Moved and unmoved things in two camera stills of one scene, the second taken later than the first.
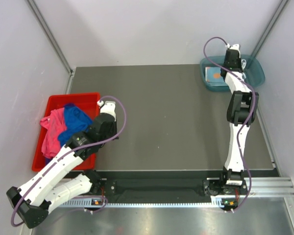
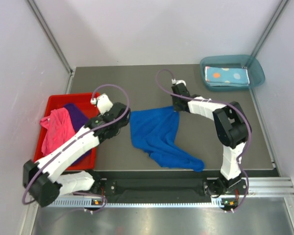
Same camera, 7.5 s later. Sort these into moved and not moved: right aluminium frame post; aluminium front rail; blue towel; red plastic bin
Moved: blue towel
Not moved: right aluminium frame post; aluminium front rail; red plastic bin
